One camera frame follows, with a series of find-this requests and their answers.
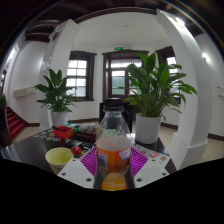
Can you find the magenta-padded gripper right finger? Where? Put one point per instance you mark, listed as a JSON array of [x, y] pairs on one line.
[[150, 171]]

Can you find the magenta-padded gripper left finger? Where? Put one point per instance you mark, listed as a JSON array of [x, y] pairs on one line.
[[77, 173]]

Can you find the orange drink plastic bottle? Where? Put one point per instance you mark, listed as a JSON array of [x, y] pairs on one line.
[[113, 156]]

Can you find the printed paper sheet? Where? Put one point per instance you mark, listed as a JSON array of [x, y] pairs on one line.
[[151, 154]]

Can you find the pale yellow mug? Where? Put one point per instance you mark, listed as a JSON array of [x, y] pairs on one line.
[[58, 159]]

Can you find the red box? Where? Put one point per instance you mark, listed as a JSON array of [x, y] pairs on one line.
[[64, 132]]

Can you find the clear snack bag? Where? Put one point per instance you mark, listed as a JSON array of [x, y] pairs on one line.
[[88, 128]]

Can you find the black chair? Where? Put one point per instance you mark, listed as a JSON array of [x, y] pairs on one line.
[[128, 111]]

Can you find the small potted green plant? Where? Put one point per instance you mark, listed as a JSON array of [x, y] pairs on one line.
[[57, 96]]

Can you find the red carpeted staircase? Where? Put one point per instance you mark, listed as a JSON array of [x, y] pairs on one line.
[[15, 123]]

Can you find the large potted green plant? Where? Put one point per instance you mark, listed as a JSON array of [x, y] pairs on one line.
[[153, 90]]

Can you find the wide dark-framed window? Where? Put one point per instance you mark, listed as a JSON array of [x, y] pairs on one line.
[[77, 76]]

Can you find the dark wooden glazed door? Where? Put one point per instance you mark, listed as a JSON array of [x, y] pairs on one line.
[[116, 78]]

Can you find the narrow dark-framed window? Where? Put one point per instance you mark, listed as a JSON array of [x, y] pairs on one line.
[[171, 61]]

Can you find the green exit sign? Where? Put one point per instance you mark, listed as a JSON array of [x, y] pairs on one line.
[[118, 48]]

